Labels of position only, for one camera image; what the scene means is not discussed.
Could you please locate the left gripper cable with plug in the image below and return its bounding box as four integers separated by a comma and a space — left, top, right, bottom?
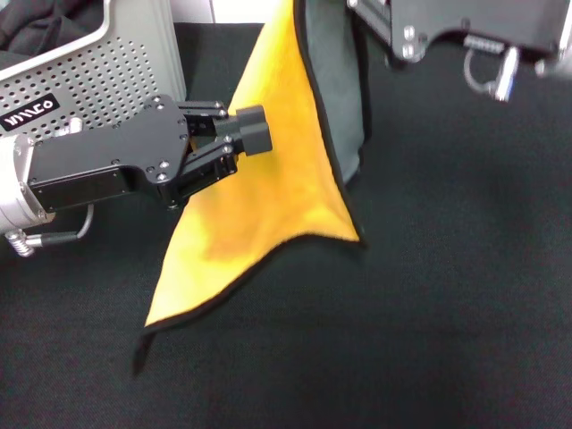
4, 202, 96, 258

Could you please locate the grey perforated metal storage box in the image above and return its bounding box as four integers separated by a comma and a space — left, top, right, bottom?
0, 0, 188, 145

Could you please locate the black tablecloth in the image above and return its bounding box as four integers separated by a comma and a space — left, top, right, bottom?
0, 21, 572, 429

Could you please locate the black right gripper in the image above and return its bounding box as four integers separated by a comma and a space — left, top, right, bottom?
345, 0, 562, 64

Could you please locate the gripper cable with plug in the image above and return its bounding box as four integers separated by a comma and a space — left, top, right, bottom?
4, 202, 96, 258
461, 45, 520, 103

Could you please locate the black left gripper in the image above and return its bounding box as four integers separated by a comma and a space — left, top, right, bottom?
27, 94, 192, 210

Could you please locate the yellow and grey towel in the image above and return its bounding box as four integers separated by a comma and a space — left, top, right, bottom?
131, 0, 373, 382

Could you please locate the right gripper cable with plug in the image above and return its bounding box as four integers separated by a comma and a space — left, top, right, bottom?
461, 45, 520, 103

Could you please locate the black cloth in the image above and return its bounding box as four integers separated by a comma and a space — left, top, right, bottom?
0, 0, 111, 57

